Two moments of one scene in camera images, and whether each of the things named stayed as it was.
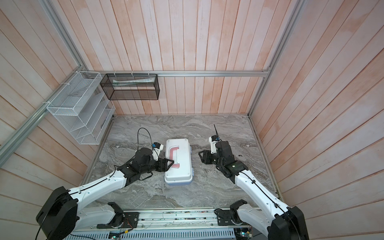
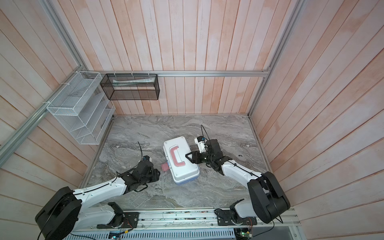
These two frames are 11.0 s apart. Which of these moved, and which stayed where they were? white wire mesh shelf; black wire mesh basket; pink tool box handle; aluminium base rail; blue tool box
Moved: blue tool box; pink tool box handle
Stayed: black wire mesh basket; aluminium base rail; white wire mesh shelf
